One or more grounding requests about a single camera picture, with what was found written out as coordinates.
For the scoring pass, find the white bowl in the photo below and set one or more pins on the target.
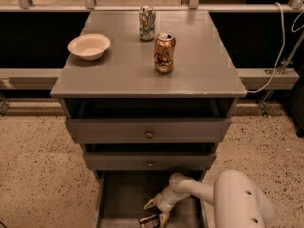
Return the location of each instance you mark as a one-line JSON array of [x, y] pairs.
[[89, 47]]

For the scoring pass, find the grey wooden drawer cabinet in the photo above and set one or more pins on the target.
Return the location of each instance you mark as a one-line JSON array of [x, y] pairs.
[[124, 84]]

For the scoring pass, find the grey top drawer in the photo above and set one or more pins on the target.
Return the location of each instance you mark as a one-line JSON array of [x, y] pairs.
[[123, 131]]

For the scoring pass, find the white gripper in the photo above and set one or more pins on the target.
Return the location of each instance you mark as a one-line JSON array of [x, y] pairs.
[[163, 200]]

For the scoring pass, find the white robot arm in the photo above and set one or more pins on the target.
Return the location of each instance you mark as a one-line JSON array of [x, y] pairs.
[[237, 201]]

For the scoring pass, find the round top drawer knob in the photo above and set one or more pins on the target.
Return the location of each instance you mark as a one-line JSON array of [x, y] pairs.
[[149, 134]]

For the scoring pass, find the metal railing frame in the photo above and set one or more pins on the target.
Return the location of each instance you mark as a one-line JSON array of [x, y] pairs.
[[44, 79]]

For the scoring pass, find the round drawer knob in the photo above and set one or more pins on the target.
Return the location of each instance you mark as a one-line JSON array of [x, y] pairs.
[[150, 164], [149, 134]]

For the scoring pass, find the green white soda can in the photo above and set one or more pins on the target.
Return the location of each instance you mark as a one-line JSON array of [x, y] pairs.
[[147, 18]]

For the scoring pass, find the grey open bottom drawer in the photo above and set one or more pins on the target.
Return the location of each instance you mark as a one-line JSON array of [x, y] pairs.
[[123, 195]]

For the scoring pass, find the round middle drawer knob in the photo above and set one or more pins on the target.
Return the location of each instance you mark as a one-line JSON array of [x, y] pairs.
[[150, 164]]

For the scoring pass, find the grey middle drawer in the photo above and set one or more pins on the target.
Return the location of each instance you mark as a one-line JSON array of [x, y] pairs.
[[113, 161]]

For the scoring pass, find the metal stand leg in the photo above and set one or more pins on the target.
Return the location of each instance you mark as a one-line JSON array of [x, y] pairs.
[[279, 71]]

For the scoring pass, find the orange soda can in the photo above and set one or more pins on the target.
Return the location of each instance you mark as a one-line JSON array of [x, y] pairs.
[[164, 52]]

